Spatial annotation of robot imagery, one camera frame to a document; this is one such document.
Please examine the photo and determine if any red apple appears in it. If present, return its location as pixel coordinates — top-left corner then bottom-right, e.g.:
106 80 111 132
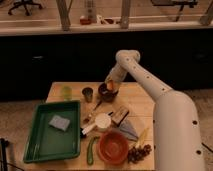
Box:
106 80 115 91

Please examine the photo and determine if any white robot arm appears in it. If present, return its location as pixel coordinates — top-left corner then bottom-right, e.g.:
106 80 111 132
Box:
106 50 205 171

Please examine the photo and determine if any purple bowl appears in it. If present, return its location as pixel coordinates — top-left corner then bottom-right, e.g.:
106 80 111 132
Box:
98 83 118 102

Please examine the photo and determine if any orange bowl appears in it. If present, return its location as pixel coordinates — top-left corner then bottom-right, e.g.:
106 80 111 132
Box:
96 131 129 165

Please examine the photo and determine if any metal cup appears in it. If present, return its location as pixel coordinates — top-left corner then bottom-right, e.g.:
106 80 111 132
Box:
82 87 93 103

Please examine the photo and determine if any wooden block brush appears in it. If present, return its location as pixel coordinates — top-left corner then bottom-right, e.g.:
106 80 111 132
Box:
112 106 129 125

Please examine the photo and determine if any white measuring cup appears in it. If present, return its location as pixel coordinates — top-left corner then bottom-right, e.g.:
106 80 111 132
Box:
81 113 111 135

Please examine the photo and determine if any yellow-green cup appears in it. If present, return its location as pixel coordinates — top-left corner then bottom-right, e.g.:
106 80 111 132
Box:
61 86 72 101

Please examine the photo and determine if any yellow banana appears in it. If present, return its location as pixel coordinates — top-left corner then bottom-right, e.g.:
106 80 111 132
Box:
135 127 149 148

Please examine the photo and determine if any red white object on shelf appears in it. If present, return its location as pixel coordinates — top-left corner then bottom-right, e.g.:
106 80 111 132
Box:
79 16 92 25

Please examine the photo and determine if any blue sponge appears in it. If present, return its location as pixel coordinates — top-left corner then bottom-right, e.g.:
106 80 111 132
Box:
49 115 70 131

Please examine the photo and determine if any bunch of dark grapes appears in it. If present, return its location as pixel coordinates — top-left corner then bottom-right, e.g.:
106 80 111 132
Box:
127 144 152 164

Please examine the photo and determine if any green plastic tray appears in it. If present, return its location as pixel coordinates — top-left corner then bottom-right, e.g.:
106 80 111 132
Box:
23 101 80 163

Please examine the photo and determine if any green cucumber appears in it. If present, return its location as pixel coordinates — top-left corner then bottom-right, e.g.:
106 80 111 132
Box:
87 136 99 165

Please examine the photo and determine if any black office chair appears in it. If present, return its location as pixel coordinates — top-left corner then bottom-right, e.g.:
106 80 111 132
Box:
8 0 43 16

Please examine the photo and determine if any black stand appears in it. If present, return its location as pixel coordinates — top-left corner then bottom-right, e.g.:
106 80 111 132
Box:
0 138 8 171

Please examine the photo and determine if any dark handled spoon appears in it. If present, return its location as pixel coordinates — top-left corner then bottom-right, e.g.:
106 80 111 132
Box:
83 100 102 123

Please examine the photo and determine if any black cable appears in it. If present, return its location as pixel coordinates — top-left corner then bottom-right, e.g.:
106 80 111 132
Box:
201 142 213 154

